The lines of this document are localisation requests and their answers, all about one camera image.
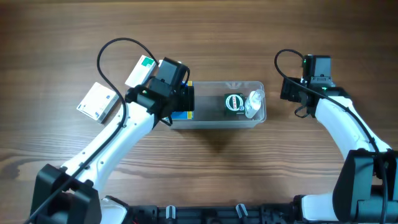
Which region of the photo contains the blue yellow VapoDrops box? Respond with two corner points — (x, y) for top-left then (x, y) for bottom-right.
(171, 81), (195, 119)

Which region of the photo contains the clear plastic container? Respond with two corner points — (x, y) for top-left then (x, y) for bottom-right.
(171, 81), (266, 129)

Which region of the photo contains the clear spray bottle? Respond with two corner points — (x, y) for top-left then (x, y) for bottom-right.
(245, 90), (265, 119)

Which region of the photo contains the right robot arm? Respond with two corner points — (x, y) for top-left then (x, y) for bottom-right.
(280, 55), (397, 223)

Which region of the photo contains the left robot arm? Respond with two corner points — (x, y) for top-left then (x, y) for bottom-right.
(27, 58), (194, 223)

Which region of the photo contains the white box green corner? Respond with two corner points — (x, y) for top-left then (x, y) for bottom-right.
(125, 55), (156, 88)

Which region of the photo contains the white medicine box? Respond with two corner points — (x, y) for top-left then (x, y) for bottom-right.
(76, 82), (118, 123)

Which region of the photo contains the left black cable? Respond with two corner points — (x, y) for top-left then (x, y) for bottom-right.
(23, 37), (161, 224)

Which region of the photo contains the black cable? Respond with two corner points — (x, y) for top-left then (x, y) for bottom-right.
(274, 49), (389, 224)
(23, 37), (161, 224)

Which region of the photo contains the right black cable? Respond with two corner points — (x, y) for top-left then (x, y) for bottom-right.
(274, 49), (389, 224)

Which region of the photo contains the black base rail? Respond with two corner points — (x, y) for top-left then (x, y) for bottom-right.
(123, 203), (299, 224)

